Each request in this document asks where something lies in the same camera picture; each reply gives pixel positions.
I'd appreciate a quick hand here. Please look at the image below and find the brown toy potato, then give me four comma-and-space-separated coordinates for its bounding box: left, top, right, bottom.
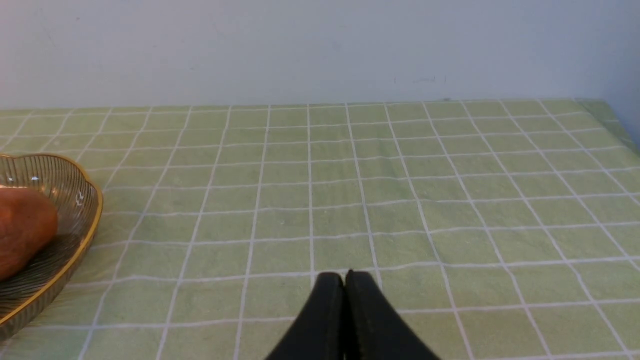
0, 187, 58, 281

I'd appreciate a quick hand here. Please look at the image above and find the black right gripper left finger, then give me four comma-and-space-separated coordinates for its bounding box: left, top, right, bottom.
266, 272, 345, 360

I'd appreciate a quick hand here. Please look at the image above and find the ribbed glass bowl gold rim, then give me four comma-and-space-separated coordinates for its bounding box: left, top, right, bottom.
0, 153, 104, 341

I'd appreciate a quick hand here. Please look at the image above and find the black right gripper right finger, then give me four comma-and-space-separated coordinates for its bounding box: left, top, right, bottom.
343, 269, 439, 360

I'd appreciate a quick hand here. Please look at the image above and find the green checked tablecloth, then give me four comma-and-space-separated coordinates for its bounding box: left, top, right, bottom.
1, 99, 640, 360

